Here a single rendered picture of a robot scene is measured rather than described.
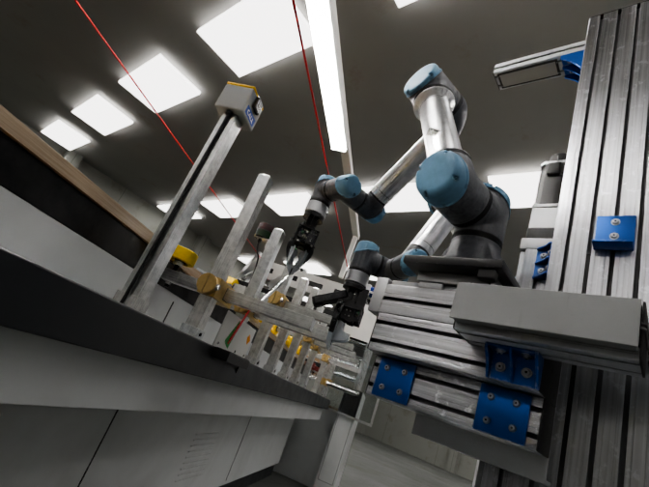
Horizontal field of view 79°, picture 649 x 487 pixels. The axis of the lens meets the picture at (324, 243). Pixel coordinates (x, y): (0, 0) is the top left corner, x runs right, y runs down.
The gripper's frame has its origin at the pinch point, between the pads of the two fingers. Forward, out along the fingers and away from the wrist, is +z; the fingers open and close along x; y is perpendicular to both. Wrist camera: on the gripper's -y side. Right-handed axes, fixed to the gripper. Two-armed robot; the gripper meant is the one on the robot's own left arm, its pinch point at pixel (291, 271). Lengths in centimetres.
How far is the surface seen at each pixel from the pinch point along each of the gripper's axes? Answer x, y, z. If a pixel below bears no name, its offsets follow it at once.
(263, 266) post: -8.8, 1.6, 2.6
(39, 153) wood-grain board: -49, 57, 13
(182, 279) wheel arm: -26.1, 17.3, 18.4
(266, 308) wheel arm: -2.7, 25.8, 18.4
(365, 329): 90, -232, -39
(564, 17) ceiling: 108, -51, -256
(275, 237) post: -8.9, 1.5, -8.0
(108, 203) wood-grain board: -43, 39, 12
